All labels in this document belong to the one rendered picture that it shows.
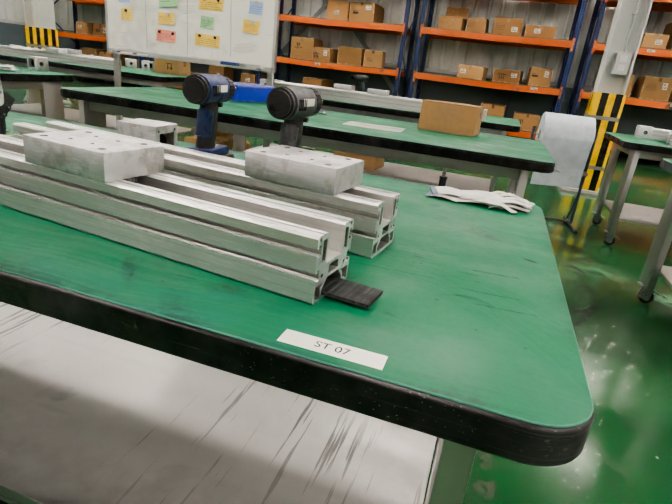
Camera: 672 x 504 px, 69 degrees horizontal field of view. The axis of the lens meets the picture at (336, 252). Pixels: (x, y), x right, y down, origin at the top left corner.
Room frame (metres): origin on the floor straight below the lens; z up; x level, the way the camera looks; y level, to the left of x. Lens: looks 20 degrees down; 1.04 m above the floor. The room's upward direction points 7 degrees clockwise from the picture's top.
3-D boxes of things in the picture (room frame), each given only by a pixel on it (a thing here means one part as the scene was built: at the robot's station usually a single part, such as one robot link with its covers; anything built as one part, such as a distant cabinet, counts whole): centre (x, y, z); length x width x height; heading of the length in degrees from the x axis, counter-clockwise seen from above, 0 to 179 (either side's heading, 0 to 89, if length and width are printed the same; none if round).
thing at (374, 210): (0.89, 0.30, 0.82); 0.80 x 0.10 x 0.09; 67
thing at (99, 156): (0.72, 0.37, 0.87); 0.16 x 0.11 x 0.07; 67
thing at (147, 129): (1.15, 0.47, 0.83); 0.11 x 0.10 x 0.10; 168
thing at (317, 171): (0.80, 0.07, 0.87); 0.16 x 0.11 x 0.07; 67
